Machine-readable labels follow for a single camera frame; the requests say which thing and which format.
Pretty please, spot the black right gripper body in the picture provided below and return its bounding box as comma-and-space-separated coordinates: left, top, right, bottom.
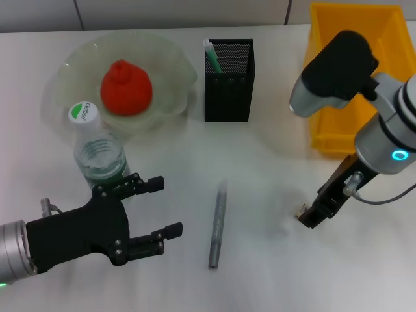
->
317, 155, 380, 213

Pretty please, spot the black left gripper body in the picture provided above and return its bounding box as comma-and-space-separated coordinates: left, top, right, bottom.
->
25, 183, 131, 274

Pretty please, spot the clear green-label water bottle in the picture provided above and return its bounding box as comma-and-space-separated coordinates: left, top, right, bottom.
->
68, 102, 134, 202

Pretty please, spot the grey marker pen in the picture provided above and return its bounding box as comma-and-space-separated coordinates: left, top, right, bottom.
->
208, 179, 228, 270

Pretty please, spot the orange fruit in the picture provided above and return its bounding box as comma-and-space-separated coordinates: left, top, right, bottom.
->
99, 58, 153, 117

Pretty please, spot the green utility knife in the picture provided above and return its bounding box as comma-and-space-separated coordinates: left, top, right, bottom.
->
203, 39, 224, 74

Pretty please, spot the clear wavy glass fruit plate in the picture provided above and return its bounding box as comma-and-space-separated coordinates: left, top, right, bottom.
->
44, 31, 198, 142

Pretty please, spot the black mesh pen holder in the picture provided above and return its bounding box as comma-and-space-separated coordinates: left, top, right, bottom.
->
204, 38, 255, 123

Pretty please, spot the yellow plastic bin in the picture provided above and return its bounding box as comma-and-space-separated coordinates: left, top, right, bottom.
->
304, 2, 416, 159

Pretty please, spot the right arm cable with plug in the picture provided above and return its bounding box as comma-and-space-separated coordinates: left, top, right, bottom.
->
344, 172, 416, 205

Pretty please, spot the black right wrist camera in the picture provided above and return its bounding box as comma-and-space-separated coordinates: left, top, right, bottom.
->
288, 31, 380, 118

